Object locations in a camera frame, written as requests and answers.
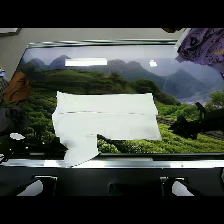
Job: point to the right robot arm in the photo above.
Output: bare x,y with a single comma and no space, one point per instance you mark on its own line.
213,121

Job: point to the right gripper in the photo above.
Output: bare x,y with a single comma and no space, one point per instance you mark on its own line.
186,128

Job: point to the purple garment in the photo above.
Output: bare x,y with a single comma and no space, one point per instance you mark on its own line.
203,45

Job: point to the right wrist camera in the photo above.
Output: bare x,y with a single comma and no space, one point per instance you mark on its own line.
201,109

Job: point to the white garment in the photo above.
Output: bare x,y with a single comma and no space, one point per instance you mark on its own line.
110,120

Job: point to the brown garment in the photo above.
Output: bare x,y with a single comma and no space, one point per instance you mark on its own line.
18,88

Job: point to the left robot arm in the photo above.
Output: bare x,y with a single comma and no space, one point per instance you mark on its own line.
33,146

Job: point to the silver frame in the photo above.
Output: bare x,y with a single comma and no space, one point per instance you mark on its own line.
133,164

